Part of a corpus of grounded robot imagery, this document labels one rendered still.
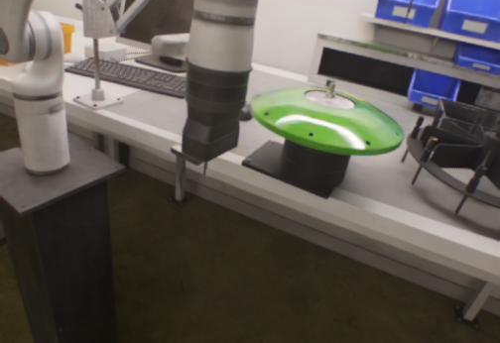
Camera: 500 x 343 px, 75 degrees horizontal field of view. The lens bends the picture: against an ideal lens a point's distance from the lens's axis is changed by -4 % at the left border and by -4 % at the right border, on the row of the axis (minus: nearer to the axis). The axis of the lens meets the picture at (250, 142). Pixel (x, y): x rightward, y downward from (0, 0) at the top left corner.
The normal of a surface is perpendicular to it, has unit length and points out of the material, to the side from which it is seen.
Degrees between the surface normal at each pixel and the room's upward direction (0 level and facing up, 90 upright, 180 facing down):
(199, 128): 70
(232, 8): 90
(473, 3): 90
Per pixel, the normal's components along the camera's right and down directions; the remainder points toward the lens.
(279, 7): -0.41, 0.35
